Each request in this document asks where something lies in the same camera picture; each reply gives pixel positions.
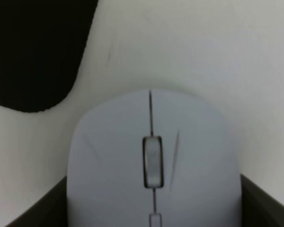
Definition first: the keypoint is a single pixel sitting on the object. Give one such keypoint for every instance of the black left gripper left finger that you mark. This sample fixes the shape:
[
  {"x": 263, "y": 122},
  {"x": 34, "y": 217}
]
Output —
[{"x": 49, "y": 211}]

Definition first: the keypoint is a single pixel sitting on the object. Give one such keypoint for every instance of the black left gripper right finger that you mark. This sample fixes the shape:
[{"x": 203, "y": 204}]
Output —
[{"x": 259, "y": 209}]

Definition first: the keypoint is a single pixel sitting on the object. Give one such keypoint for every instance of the white wireless computer mouse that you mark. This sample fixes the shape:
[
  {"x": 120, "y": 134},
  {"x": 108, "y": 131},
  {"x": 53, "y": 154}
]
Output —
[{"x": 153, "y": 158}]

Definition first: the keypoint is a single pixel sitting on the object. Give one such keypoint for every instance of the black rectangular mouse pad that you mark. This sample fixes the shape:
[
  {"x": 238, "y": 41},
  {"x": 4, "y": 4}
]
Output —
[{"x": 41, "y": 47}]

